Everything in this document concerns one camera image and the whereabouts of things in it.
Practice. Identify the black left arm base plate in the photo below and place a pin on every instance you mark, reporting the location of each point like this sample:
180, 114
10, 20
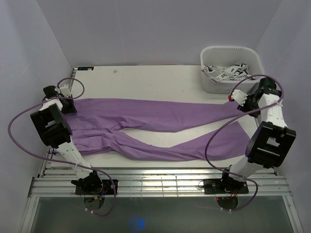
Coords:
107, 189

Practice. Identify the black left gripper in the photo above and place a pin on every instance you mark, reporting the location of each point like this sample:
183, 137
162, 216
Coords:
72, 108

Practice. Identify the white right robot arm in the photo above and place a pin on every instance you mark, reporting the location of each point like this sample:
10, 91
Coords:
271, 141

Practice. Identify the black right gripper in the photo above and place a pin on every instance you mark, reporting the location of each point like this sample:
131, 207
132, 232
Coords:
244, 108

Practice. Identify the white plastic basket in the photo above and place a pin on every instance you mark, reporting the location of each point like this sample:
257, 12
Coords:
225, 57

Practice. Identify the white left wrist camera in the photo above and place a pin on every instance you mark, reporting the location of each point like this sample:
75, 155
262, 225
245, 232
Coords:
64, 91

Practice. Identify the black white printed trousers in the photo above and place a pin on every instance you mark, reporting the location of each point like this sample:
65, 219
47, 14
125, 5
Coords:
236, 72

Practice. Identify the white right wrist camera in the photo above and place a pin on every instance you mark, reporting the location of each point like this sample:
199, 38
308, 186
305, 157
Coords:
239, 96

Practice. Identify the black blue label sticker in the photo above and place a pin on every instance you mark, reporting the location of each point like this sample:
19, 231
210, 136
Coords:
85, 68

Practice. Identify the aluminium rail frame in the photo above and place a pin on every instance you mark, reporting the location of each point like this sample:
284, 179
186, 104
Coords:
156, 198

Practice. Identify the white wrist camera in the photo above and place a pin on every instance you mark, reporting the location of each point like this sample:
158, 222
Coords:
64, 91
239, 96

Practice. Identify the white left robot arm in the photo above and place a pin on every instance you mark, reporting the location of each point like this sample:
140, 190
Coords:
55, 132

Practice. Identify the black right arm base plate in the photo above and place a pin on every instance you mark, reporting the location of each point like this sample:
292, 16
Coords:
218, 186

